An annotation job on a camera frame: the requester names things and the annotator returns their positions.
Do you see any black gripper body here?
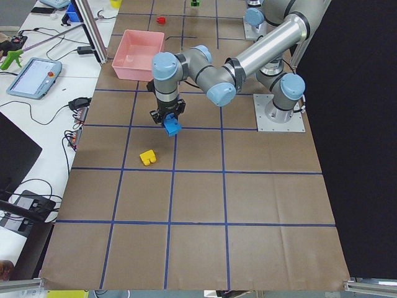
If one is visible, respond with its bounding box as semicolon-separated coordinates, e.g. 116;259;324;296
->
154;98;185;117

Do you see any blue toy block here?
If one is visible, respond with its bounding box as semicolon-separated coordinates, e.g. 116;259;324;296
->
163;113;182;137

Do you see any green toy block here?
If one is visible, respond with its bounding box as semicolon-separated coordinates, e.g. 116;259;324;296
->
190;0;200;7

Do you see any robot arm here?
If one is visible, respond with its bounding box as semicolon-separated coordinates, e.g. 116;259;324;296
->
147;1;328;125
246;0;264;9

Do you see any pink plastic box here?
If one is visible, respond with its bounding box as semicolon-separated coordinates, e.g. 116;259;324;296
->
112;30;165;82

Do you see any yellow toy block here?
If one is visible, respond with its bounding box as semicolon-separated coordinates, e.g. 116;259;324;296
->
140;150;157;166

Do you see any grey usb hub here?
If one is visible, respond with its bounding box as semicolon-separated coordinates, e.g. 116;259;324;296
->
73;107;89;124

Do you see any red toy block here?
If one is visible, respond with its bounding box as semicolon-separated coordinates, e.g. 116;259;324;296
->
156;17;166;25

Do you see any black power adapter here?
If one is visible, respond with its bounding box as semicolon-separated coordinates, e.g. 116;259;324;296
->
76;46;94;55

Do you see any teach pendant tablet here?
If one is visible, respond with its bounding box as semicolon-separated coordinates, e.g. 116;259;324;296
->
6;58;63;100

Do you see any blue storage bin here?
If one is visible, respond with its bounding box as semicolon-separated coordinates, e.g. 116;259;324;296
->
63;3;81;24

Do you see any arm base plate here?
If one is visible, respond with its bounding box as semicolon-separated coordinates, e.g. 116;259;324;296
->
243;17;267;41
253;94;306;133

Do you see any aluminium frame post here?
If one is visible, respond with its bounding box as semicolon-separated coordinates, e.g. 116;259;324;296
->
71;0;108;65

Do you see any green handled grabber tool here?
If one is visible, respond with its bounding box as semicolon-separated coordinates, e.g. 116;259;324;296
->
0;23;84;71

